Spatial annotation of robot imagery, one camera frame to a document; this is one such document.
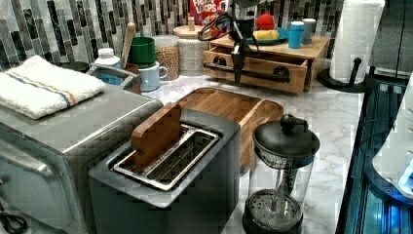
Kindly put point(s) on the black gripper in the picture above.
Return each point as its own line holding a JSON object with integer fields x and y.
{"x": 242, "y": 15}

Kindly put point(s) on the light wooden drawer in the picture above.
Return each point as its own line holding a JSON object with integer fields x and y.
{"x": 266, "y": 63}

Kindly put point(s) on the wooden drawer cabinet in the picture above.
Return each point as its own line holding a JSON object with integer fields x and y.
{"x": 315, "y": 53}

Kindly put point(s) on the yellow banana toy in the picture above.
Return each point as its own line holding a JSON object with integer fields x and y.
{"x": 270, "y": 34}

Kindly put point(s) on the red plush fruit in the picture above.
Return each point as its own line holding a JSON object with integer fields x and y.
{"x": 265, "y": 22}

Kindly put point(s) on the white woven lidded jar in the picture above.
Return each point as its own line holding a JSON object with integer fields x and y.
{"x": 190, "y": 49}

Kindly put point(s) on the teal plate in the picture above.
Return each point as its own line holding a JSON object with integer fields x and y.
{"x": 284, "y": 34}

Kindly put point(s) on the Froot Loops cereal box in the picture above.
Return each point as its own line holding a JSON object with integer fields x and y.
{"x": 201, "y": 9}

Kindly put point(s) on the wooden cutting board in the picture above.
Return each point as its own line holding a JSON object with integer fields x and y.
{"x": 249, "y": 112}

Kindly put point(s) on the blue cylindrical cup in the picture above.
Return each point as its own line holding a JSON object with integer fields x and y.
{"x": 295, "y": 34}

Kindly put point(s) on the glass jar of grains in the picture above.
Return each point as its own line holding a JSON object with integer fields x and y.
{"x": 166, "y": 47}

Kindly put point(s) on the grey cylindrical cup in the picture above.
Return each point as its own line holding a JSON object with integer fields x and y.
{"x": 308, "y": 31}

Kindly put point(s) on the light blue mug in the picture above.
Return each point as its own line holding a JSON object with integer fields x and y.
{"x": 150, "y": 77}

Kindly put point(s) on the green canister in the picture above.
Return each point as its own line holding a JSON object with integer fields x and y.
{"x": 142, "y": 52}

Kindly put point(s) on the black glass french press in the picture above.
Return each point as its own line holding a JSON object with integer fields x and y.
{"x": 283, "y": 153}

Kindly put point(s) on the brown toast slice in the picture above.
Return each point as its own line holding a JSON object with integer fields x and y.
{"x": 155, "y": 135}

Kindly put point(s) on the grey dish rack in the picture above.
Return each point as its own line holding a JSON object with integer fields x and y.
{"x": 125, "y": 78}

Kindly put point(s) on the white paper towel roll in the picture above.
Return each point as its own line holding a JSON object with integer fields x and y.
{"x": 355, "y": 38}

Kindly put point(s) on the white bottle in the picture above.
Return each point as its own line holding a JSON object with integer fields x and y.
{"x": 106, "y": 56}

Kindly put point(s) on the silver toaster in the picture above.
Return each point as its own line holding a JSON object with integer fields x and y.
{"x": 192, "y": 188}

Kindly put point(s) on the white striped folded towel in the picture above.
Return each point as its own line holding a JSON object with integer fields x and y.
{"x": 38, "y": 88}

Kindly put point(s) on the silver toaster oven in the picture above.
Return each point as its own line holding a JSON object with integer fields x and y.
{"x": 45, "y": 163}

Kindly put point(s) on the black drawer handle bar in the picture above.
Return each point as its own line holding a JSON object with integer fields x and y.
{"x": 280, "y": 74}

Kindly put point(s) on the wooden utensil handle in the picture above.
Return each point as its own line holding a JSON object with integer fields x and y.
{"x": 129, "y": 33}

